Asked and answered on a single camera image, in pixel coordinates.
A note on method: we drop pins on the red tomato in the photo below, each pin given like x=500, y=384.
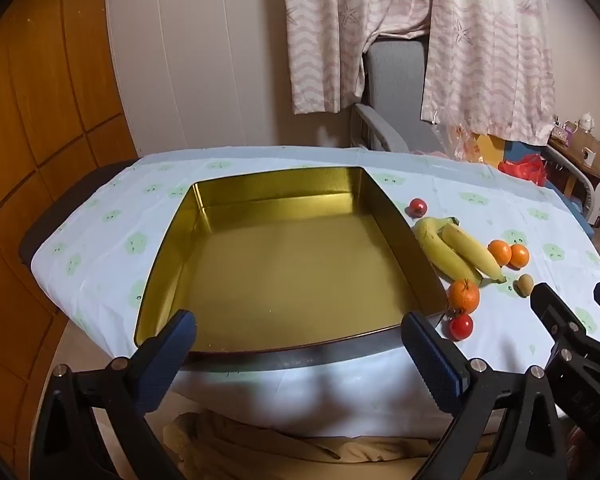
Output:
x=418, y=206
x=461, y=326

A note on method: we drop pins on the brown kiwi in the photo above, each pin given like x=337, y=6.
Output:
x=524, y=284

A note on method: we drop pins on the red plastic bag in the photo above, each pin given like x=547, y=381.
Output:
x=525, y=169

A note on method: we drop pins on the white mug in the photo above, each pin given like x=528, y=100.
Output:
x=588, y=156

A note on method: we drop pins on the yellow box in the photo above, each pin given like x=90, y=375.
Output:
x=489, y=149

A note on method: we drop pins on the beige cloth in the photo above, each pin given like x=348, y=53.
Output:
x=280, y=455

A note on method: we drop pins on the wooden side desk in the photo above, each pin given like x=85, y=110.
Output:
x=577, y=170

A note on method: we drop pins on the grey chair with blue seat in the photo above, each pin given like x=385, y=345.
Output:
x=577, y=182

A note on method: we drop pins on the orange mandarin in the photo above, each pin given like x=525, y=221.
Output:
x=499, y=251
x=463, y=294
x=521, y=255

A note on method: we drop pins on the yellow banana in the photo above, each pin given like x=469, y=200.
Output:
x=442, y=252
x=472, y=250

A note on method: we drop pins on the green printed white tablecloth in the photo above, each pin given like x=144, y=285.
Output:
x=480, y=195

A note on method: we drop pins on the white teapot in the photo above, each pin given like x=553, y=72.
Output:
x=586, y=120

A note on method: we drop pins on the clear printed plastic bag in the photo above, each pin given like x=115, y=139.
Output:
x=457, y=142

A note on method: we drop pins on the gold metal tin tray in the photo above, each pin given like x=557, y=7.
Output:
x=290, y=270

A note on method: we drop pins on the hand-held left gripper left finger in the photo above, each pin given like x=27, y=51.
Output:
x=167, y=355

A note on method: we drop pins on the grey armchair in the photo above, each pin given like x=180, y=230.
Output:
x=395, y=90

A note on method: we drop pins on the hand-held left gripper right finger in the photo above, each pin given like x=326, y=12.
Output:
x=437, y=365

